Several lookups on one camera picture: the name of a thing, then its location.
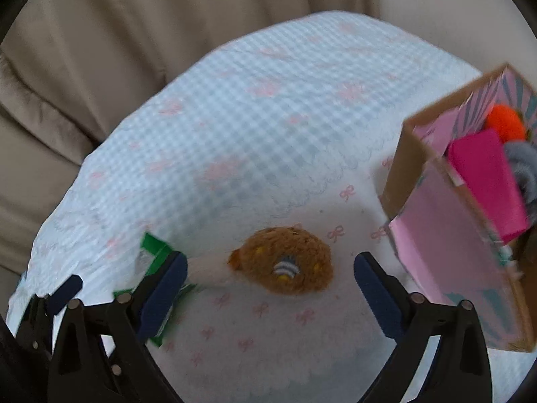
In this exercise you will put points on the pink cardboard box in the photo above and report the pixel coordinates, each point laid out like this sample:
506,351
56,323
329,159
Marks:
440,252

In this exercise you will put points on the brown knitted plush toy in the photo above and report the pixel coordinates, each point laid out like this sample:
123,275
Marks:
268,256

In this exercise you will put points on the green and white packet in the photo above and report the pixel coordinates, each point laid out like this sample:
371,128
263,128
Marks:
157,245

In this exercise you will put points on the grey sock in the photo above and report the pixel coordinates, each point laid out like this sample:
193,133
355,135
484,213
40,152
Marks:
524,163

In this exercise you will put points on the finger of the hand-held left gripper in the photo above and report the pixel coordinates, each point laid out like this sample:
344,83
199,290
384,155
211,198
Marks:
63,294

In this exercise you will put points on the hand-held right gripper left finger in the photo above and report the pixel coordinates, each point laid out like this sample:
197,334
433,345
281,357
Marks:
163,298

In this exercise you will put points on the orange pom-pom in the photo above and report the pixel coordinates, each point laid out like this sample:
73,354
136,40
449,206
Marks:
505,121

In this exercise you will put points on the light blue checkered bed sheet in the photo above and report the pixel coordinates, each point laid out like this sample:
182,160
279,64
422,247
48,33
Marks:
251,134

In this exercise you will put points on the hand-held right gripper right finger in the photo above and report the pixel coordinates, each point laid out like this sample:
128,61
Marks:
377,298

